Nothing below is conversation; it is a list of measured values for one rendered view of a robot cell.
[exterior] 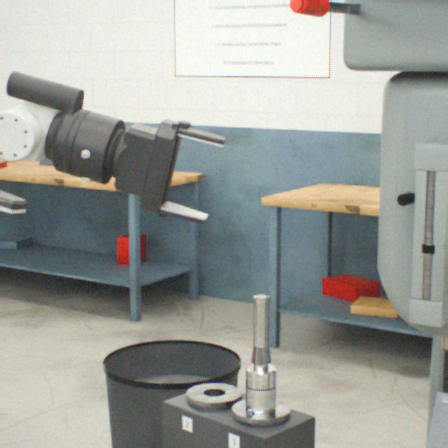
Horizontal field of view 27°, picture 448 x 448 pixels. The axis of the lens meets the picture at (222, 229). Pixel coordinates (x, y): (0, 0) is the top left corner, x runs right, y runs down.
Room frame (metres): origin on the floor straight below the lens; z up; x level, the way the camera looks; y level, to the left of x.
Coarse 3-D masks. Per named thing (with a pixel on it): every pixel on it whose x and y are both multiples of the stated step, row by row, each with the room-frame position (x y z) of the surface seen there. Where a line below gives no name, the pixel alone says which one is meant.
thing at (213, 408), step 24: (216, 384) 1.47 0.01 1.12; (168, 408) 1.42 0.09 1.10; (192, 408) 1.40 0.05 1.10; (216, 408) 1.39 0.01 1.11; (240, 408) 1.37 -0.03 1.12; (288, 408) 1.37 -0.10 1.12; (168, 432) 1.42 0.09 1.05; (192, 432) 1.38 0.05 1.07; (216, 432) 1.35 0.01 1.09; (240, 432) 1.32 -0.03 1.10; (264, 432) 1.30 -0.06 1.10; (288, 432) 1.32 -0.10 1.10; (312, 432) 1.36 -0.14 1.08
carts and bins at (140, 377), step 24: (120, 360) 3.21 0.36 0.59; (144, 360) 3.28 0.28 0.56; (168, 360) 3.31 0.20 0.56; (192, 360) 3.30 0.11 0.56; (216, 360) 3.25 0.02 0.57; (240, 360) 3.11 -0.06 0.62; (120, 384) 2.92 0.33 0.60; (144, 384) 2.86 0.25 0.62; (168, 384) 2.85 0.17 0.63; (192, 384) 2.86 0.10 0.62; (120, 408) 2.93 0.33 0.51; (144, 408) 2.87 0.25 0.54; (120, 432) 2.94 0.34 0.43; (144, 432) 2.88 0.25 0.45
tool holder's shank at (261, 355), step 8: (256, 296) 1.37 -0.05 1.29; (264, 296) 1.37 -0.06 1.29; (256, 304) 1.36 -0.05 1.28; (264, 304) 1.36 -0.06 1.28; (256, 312) 1.36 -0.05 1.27; (264, 312) 1.36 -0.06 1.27; (256, 320) 1.36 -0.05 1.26; (264, 320) 1.36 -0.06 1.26; (256, 328) 1.36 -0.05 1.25; (264, 328) 1.36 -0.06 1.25; (256, 336) 1.36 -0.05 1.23; (264, 336) 1.36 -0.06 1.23; (256, 344) 1.36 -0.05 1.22; (264, 344) 1.36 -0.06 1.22; (256, 352) 1.36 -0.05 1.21; (264, 352) 1.35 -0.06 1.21; (256, 360) 1.35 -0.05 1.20; (264, 360) 1.35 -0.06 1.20; (256, 368) 1.36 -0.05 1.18; (264, 368) 1.36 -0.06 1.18
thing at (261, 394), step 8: (248, 384) 1.35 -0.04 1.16; (256, 384) 1.34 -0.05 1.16; (264, 384) 1.34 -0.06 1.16; (272, 384) 1.35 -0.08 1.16; (248, 392) 1.35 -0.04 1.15; (256, 392) 1.35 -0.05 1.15; (264, 392) 1.34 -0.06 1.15; (272, 392) 1.35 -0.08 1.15; (248, 400) 1.35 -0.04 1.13; (256, 400) 1.35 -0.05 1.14; (264, 400) 1.34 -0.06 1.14; (272, 400) 1.35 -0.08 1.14; (248, 408) 1.35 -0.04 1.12; (256, 408) 1.35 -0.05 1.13; (264, 408) 1.34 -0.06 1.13; (272, 408) 1.35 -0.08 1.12
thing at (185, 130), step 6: (180, 126) 1.20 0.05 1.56; (186, 126) 1.20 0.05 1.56; (180, 132) 1.19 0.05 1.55; (186, 132) 1.19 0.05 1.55; (192, 132) 1.19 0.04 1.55; (198, 132) 1.20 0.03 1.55; (204, 132) 1.20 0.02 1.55; (186, 138) 1.19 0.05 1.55; (192, 138) 1.19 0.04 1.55; (198, 138) 1.19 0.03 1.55; (204, 138) 1.19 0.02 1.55; (210, 138) 1.19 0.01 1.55; (216, 138) 1.19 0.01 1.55; (222, 138) 1.20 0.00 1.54; (216, 144) 1.19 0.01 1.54; (222, 144) 1.19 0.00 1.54
